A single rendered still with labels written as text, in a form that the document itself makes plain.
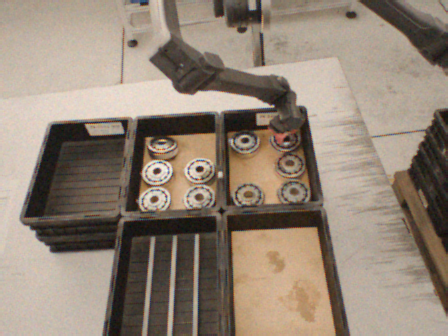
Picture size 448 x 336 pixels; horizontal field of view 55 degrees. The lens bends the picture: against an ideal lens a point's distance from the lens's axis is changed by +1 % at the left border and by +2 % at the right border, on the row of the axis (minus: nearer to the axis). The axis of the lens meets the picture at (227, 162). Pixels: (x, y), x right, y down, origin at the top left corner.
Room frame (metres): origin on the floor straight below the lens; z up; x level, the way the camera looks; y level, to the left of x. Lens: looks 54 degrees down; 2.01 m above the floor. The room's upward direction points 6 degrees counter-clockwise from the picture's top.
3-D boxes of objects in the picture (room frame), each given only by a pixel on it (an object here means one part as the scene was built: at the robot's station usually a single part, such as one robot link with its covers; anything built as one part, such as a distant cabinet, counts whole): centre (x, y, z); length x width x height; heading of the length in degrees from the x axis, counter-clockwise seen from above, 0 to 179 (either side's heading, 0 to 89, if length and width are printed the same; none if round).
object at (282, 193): (0.70, -0.20, 0.86); 0.10 x 0.10 x 0.01
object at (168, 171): (0.84, 0.24, 0.86); 0.10 x 0.10 x 0.01
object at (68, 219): (0.85, 0.47, 0.92); 0.40 x 0.30 x 0.02; 177
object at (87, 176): (0.85, 0.47, 0.87); 0.40 x 0.30 x 0.11; 177
